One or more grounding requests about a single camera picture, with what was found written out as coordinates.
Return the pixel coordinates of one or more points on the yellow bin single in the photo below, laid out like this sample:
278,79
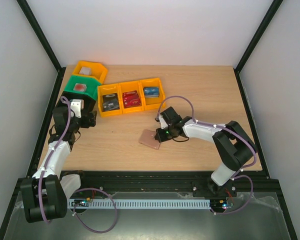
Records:
99,71

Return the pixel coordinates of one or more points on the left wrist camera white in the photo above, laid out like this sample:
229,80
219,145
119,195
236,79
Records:
76,107

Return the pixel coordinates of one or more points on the blue card stack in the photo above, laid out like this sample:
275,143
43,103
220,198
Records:
151,92

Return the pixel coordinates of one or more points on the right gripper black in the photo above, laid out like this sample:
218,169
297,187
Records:
159,134

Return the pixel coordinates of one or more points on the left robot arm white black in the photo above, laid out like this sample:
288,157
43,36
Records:
45,195

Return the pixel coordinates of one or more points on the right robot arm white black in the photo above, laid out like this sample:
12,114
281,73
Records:
233,145

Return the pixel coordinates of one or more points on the light blue cable duct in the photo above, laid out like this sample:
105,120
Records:
126,204

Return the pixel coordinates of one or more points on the right black frame post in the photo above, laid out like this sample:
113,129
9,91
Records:
269,15

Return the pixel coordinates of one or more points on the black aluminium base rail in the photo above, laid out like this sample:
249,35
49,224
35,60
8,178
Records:
196,182

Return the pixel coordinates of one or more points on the left black frame post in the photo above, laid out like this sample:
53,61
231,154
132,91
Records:
32,20

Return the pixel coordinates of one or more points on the black frame post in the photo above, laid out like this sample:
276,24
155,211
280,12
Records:
269,15
32,20

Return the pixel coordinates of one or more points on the black bin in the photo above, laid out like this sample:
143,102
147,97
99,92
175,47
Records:
89,103

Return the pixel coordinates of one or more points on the green bin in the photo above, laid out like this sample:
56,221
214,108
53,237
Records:
92,86

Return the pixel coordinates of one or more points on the black card stack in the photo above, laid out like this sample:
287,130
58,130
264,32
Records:
110,102

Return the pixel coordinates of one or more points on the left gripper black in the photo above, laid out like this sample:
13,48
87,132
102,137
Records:
92,118

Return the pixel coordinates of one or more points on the red white card stack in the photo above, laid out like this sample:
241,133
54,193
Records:
80,87

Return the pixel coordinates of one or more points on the yellow triple bin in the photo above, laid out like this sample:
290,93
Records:
138,85

